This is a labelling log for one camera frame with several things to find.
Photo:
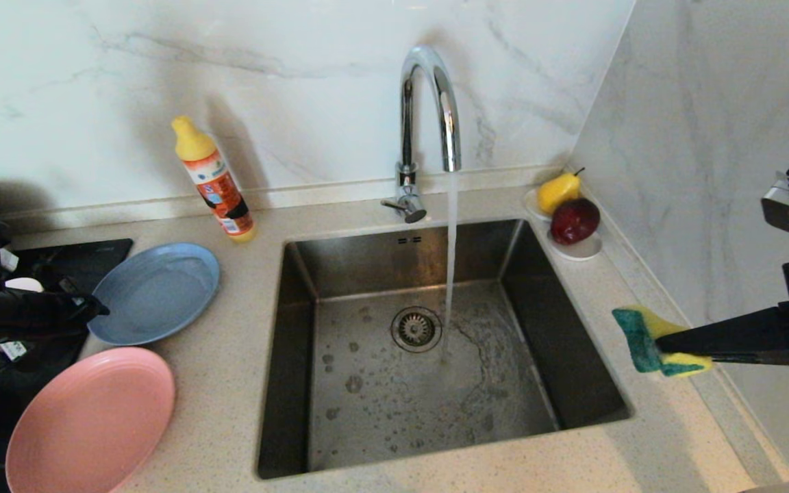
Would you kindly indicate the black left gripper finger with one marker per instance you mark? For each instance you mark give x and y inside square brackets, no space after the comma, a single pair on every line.
[90,308]

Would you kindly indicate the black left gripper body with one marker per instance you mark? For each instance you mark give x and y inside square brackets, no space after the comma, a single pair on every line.
[18,311]

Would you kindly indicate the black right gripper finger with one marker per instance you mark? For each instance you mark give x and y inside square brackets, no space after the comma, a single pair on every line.
[754,358]
[737,335]

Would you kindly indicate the pink bowl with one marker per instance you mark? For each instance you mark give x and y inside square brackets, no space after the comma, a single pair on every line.
[24,284]

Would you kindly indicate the blue grey plate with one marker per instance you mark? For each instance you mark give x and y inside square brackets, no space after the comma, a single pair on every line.
[155,294]

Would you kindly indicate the yellow green sponge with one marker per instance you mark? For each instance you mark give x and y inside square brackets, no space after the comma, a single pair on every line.
[637,335]

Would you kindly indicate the pink plate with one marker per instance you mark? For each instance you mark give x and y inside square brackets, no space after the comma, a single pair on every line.
[93,424]

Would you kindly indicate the yellow orange dish soap bottle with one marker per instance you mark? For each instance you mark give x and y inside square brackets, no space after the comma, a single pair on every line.
[220,188]

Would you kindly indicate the chrome gooseneck faucet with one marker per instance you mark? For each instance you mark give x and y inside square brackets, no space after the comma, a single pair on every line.
[406,123]

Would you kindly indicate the stainless steel sink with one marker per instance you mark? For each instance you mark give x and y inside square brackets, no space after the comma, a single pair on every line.
[367,411]

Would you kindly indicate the round metal sink strainer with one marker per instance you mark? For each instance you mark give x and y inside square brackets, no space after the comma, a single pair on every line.
[416,329]

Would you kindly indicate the black induction cooktop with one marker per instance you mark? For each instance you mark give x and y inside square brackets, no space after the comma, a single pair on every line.
[86,260]

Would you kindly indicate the small white fruit dish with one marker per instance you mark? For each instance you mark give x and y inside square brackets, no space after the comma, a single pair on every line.
[581,252]

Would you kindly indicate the dark red apple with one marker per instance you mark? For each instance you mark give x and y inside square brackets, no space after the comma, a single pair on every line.
[574,222]

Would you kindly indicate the yellow pear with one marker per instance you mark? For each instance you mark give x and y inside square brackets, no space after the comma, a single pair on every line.
[557,193]

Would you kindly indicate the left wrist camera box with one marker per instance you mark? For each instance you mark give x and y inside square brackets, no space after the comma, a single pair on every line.
[11,260]

